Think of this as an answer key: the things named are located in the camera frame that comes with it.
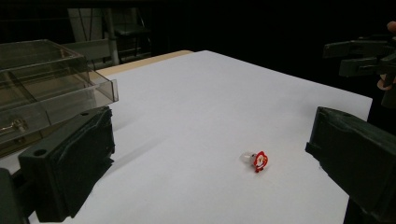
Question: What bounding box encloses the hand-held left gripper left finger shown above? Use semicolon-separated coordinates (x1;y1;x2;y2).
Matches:
18;105;116;223

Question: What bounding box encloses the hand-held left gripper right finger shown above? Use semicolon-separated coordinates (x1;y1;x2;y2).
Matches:
304;106;396;224

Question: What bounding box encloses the red santa figure ring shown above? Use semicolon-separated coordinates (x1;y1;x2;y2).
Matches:
239;150;269;174

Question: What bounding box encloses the clear acrylic drawer box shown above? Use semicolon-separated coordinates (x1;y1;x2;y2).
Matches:
0;39;120;159

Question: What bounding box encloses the grey metal stand pole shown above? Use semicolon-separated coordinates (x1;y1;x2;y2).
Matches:
103;7;120;66

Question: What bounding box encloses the white panel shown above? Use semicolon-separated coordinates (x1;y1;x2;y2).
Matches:
67;7;110;44

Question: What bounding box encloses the dark chair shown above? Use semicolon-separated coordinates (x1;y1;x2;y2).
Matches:
113;7;153;60

